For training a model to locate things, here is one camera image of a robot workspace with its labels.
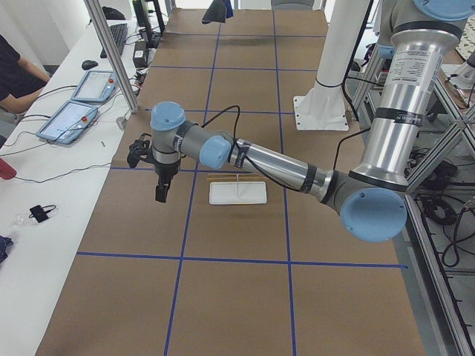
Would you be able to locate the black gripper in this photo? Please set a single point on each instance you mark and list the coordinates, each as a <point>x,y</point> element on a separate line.
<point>165,170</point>

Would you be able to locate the blue grey towel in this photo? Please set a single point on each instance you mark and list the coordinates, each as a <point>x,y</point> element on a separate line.
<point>219,11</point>

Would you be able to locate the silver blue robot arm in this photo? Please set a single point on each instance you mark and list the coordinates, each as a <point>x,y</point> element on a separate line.
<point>369,198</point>

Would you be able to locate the white wooden towel rack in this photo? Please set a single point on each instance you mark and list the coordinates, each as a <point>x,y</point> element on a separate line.
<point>237,189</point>

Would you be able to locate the small metal cylinder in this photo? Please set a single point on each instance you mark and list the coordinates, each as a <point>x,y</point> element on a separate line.
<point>121,122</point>

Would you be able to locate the near blue teach pendant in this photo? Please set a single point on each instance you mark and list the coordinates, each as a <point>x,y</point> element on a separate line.
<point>68,123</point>

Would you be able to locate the blue teach pendant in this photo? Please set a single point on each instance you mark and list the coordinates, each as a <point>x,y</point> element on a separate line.
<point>96,86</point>
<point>68,123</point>

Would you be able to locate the far blue teach pendant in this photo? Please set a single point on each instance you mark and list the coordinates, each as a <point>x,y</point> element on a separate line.
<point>96,86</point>

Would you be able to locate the small black adapter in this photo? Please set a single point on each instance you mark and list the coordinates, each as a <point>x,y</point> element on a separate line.
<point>40,213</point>

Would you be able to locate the black power brick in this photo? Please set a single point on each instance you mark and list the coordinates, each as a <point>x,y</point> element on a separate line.
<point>140,55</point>

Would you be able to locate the black computer mouse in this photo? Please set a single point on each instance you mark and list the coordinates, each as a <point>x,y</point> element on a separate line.
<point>89,64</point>

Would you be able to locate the red object on desk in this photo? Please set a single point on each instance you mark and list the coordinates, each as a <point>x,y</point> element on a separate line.
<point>6,171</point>

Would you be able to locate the black keyboard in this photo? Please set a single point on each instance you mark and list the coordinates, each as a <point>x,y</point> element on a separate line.
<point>119,34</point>

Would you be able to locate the black monitor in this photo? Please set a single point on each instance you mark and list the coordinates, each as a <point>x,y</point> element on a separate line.
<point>141,11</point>

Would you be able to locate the seated person in black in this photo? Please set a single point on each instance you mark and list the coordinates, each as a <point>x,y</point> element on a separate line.
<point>21,83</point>

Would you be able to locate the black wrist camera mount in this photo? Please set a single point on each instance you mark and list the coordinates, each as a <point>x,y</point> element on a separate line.
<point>140,150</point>

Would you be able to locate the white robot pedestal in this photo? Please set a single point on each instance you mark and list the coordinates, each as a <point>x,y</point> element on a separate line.
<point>323,107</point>

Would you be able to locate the aluminium frame post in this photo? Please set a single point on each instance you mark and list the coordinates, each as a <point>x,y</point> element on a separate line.
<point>106,39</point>

